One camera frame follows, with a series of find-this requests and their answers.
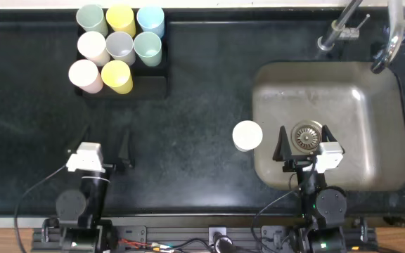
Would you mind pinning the black tray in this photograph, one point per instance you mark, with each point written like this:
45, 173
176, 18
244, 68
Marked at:
149, 88

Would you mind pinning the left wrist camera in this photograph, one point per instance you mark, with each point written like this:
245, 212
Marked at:
85, 157

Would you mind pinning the steel tap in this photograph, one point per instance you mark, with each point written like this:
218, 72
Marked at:
336, 30

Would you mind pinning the yellow cup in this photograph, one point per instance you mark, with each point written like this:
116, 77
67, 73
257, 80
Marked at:
121, 19
117, 76

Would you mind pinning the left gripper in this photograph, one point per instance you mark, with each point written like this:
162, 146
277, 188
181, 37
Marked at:
112, 167

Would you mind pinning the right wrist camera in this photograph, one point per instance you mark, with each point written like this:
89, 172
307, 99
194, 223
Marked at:
327, 156

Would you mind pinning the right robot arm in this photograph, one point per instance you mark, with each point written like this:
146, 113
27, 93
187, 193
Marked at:
329, 207

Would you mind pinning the green cup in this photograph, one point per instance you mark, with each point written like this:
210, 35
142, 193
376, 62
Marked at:
90, 18
148, 48

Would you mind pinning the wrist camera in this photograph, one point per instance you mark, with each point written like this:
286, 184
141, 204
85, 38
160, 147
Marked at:
327, 156
85, 157

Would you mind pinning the white cup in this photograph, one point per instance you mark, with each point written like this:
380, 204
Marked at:
247, 135

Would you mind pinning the blue cup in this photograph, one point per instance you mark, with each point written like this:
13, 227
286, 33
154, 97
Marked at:
150, 20

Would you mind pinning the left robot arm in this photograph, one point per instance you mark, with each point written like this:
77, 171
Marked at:
95, 195

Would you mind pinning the mounting rail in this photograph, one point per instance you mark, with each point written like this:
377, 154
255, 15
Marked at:
181, 233

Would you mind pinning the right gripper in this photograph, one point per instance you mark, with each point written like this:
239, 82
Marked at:
294, 165

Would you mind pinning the steel sink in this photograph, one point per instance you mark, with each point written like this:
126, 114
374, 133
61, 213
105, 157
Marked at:
364, 123

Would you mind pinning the grey cup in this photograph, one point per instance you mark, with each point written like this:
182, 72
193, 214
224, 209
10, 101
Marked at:
120, 47

